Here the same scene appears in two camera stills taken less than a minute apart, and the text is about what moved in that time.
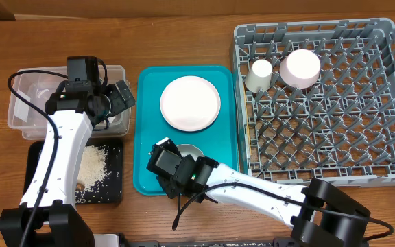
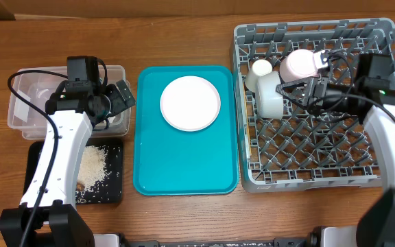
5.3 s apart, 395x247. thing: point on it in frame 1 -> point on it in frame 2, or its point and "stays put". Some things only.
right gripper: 171,190 -> 305,97
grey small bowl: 186,149 -> 270,102
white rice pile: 92,168 stays put
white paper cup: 259,76 stays put
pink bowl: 300,68 stays put
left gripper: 118,102 stays put
